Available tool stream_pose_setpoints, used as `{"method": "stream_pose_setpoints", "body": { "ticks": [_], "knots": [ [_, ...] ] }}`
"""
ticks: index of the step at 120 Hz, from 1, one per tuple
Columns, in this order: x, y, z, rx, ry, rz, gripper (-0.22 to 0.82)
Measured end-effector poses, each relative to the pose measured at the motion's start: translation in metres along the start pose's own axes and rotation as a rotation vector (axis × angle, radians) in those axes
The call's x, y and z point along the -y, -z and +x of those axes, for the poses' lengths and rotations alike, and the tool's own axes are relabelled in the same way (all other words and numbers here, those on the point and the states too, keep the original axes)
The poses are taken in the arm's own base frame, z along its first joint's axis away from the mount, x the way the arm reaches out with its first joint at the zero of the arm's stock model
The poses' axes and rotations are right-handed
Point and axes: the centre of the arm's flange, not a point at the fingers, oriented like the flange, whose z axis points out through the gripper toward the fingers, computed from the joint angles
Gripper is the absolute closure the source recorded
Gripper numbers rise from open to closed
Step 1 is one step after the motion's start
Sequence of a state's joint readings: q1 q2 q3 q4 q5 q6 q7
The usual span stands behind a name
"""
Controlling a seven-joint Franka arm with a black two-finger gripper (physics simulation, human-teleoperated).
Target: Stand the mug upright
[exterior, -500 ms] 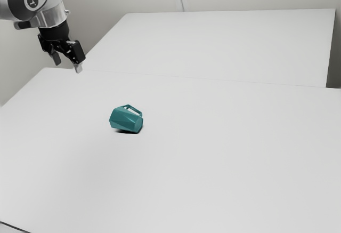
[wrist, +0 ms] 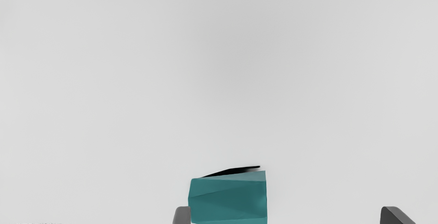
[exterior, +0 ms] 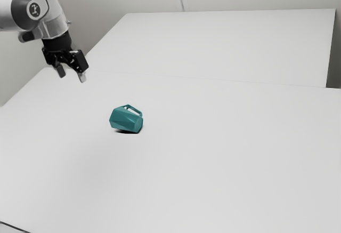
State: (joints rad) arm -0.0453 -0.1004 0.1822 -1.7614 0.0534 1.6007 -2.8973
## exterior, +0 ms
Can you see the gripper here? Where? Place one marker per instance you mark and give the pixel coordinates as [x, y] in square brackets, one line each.
[60, 49]

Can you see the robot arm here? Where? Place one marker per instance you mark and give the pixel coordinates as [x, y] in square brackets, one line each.
[26, 6]

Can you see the teal faceted mug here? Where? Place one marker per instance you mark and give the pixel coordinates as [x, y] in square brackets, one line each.
[125, 121]

